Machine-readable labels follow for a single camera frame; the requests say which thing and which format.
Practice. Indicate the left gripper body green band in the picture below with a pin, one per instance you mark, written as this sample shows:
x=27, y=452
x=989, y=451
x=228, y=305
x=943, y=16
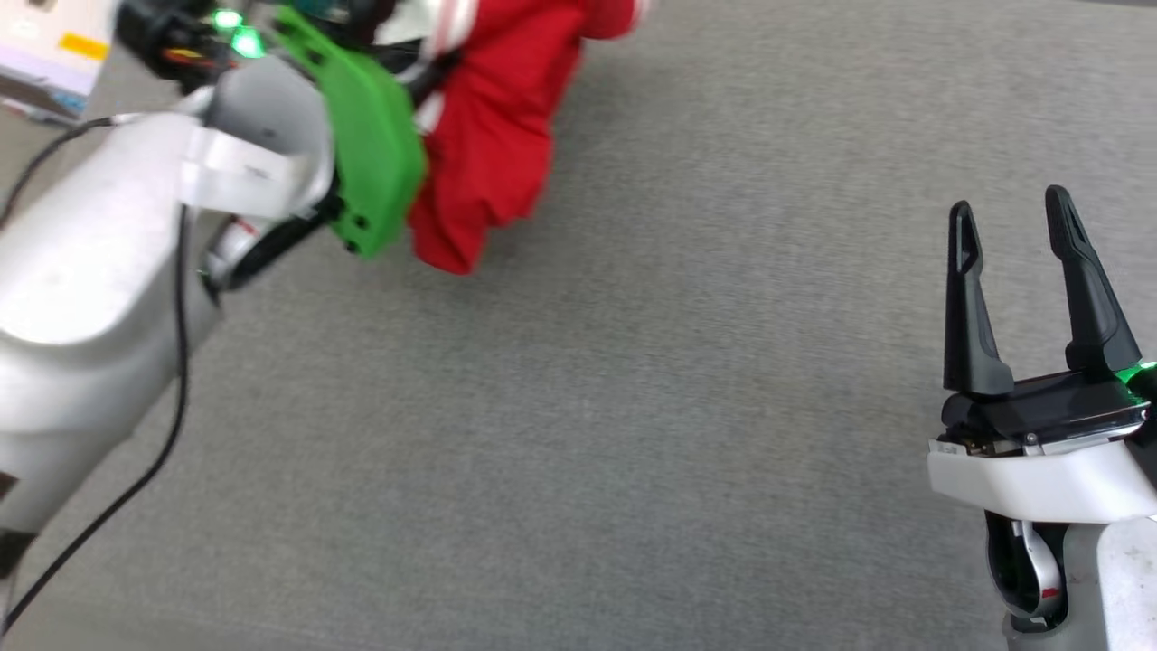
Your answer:
x=375, y=154

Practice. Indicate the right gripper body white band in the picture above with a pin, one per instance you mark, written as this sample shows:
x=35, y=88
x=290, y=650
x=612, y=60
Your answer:
x=1048, y=479

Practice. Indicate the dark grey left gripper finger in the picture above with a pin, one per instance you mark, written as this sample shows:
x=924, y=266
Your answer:
x=429, y=81

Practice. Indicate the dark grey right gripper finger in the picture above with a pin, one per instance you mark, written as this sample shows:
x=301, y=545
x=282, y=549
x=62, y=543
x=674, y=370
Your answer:
x=967, y=344
x=1094, y=316

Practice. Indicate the red and white basketball jersey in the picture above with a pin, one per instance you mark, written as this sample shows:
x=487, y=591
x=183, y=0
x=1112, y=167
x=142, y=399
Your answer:
x=493, y=136

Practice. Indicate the white appliance with yellow label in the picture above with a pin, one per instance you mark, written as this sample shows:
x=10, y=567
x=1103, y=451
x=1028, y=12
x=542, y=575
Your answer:
x=45, y=54

